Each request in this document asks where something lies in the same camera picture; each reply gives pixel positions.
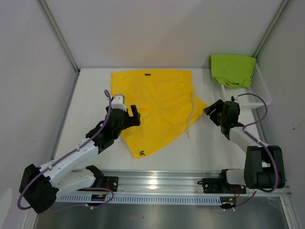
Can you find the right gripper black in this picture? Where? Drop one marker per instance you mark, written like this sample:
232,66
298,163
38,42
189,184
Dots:
216,105

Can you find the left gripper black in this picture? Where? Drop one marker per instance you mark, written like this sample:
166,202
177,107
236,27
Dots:
133,120

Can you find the yellow shorts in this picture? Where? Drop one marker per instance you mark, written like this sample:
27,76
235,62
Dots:
167,102

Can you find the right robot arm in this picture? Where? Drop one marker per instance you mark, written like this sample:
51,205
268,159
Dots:
264,166

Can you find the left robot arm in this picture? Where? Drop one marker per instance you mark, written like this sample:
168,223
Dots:
41,186

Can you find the green folded shorts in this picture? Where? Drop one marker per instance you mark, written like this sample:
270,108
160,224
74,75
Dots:
232,70

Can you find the white perforated plastic basket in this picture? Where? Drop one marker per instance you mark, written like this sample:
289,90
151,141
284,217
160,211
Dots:
258,87

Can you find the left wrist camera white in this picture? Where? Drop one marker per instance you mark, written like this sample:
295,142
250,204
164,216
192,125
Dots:
118,102

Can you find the aluminium mounting rail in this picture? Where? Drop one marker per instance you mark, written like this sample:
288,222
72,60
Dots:
160,182

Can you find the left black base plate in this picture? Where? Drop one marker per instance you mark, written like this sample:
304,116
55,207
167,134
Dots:
108,182

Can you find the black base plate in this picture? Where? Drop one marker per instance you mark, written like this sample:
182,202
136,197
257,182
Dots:
217,186
108,182

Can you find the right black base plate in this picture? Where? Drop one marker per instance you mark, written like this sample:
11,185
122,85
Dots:
217,186

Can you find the white slotted cable duct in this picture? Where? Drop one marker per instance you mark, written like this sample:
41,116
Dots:
142,199

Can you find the left aluminium corner post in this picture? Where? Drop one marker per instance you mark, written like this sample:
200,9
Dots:
58,34

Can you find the aluminium corner post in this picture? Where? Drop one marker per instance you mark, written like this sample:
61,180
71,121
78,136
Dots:
272,26
58,34

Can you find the right aluminium corner post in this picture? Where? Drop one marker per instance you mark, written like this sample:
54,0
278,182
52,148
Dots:
272,26

